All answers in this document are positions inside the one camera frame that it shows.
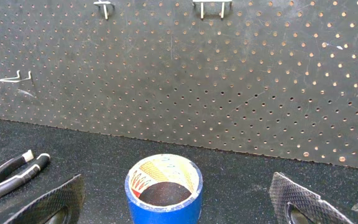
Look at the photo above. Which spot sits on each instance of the black and white pliers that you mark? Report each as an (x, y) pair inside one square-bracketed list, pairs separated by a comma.
[(14, 182)]

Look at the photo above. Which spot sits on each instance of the black pegboard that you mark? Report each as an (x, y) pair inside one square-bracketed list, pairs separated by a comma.
[(179, 77)]

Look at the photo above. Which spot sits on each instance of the roll of blue tape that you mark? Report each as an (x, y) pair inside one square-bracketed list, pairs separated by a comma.
[(166, 214)]

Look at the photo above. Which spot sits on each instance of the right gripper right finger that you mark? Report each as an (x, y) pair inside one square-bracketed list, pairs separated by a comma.
[(294, 193)]

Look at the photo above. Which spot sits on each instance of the metal hook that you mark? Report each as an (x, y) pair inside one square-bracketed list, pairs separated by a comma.
[(211, 1), (12, 81), (105, 11)]

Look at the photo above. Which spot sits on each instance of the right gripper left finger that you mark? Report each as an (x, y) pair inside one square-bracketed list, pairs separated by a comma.
[(64, 196)]

